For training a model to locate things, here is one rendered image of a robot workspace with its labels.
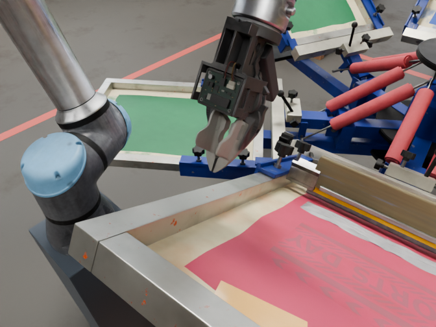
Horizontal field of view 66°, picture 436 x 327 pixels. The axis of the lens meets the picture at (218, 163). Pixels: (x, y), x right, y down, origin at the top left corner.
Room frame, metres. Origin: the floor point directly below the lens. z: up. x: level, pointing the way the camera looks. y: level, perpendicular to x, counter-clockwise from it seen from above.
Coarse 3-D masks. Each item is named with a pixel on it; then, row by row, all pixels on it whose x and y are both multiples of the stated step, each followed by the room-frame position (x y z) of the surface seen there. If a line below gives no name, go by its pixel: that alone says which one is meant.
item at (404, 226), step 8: (328, 192) 0.53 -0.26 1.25; (336, 192) 0.53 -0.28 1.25; (344, 200) 0.50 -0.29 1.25; (352, 200) 0.50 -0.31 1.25; (360, 208) 0.48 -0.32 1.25; (368, 208) 0.48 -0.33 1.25; (376, 216) 0.46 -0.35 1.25; (384, 216) 0.45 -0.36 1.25; (400, 224) 0.43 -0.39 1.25; (416, 232) 0.41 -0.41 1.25; (432, 240) 0.40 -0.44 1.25
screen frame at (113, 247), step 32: (192, 192) 0.35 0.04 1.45; (224, 192) 0.38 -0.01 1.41; (256, 192) 0.46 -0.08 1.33; (96, 224) 0.21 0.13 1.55; (128, 224) 0.23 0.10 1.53; (160, 224) 0.25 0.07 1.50; (192, 224) 0.30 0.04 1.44; (96, 256) 0.18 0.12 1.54; (128, 256) 0.17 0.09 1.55; (160, 256) 0.18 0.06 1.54; (128, 288) 0.15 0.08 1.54; (160, 288) 0.14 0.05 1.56; (192, 288) 0.15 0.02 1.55; (160, 320) 0.12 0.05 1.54; (192, 320) 0.11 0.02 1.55; (224, 320) 0.12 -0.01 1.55
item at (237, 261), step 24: (264, 216) 0.39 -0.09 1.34; (288, 216) 0.41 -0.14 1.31; (312, 216) 0.44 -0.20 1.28; (240, 240) 0.29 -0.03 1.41; (264, 240) 0.30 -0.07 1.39; (360, 240) 0.38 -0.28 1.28; (192, 264) 0.21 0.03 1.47; (216, 264) 0.22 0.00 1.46; (240, 264) 0.23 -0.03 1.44; (264, 264) 0.24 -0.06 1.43; (216, 288) 0.18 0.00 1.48; (240, 288) 0.19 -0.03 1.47; (264, 288) 0.19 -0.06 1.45; (288, 288) 0.20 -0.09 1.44; (288, 312) 0.16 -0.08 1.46; (312, 312) 0.17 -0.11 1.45; (336, 312) 0.17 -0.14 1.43
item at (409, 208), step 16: (320, 160) 0.59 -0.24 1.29; (320, 176) 0.57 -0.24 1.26; (336, 176) 0.55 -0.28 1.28; (352, 176) 0.54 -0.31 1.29; (368, 176) 0.53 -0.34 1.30; (352, 192) 0.52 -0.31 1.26; (368, 192) 0.51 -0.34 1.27; (384, 192) 0.50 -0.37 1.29; (400, 192) 0.49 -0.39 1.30; (384, 208) 0.47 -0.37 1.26; (400, 208) 0.46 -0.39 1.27; (416, 208) 0.45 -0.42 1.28; (432, 208) 0.44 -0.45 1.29; (416, 224) 0.43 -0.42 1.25; (432, 224) 0.42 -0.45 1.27
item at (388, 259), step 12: (396, 240) 0.42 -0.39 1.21; (384, 252) 0.35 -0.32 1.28; (420, 252) 0.39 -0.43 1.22; (432, 252) 0.40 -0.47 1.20; (384, 264) 0.31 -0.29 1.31; (396, 264) 0.32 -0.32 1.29; (408, 264) 0.33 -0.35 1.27; (408, 276) 0.29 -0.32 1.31; (420, 276) 0.29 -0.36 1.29; (432, 276) 0.30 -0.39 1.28; (432, 288) 0.27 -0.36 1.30
